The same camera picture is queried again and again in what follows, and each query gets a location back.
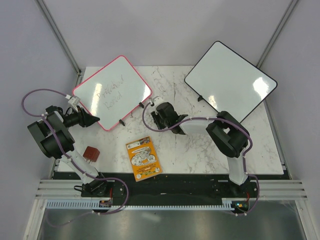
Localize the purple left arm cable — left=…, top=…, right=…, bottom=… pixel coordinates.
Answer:
left=21, top=88, right=130, bottom=227

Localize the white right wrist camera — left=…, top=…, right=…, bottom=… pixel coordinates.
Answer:
left=149, top=96, right=163, bottom=107

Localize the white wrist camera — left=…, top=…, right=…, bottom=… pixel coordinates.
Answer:
left=149, top=96, right=163, bottom=107
left=65, top=94, right=80, bottom=107

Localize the aluminium rail frame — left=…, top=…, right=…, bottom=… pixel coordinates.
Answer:
left=22, top=0, right=320, bottom=240

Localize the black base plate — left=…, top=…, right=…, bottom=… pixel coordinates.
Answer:
left=53, top=172, right=294, bottom=205

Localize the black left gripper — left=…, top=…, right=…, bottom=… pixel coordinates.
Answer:
left=63, top=105, right=100, bottom=129

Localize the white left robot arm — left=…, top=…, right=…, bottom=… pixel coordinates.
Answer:
left=27, top=105, right=110, bottom=197

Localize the pink framed whiteboard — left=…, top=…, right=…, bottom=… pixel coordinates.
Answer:
left=72, top=55, right=153, bottom=131

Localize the red-brown plug adapter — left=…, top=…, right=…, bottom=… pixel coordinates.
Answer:
left=82, top=146, right=100, bottom=163

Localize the orange booklet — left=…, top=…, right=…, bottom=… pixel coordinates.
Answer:
left=125, top=136, right=163, bottom=182

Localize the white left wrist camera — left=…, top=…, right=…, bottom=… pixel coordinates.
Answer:
left=65, top=94, right=80, bottom=107

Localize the black framed whiteboard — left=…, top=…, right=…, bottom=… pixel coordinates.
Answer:
left=184, top=41, right=278, bottom=123

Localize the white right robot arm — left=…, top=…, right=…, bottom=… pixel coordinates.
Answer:
left=150, top=98, right=252, bottom=197

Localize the white cable duct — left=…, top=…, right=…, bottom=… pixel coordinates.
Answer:
left=45, top=199, right=236, bottom=211

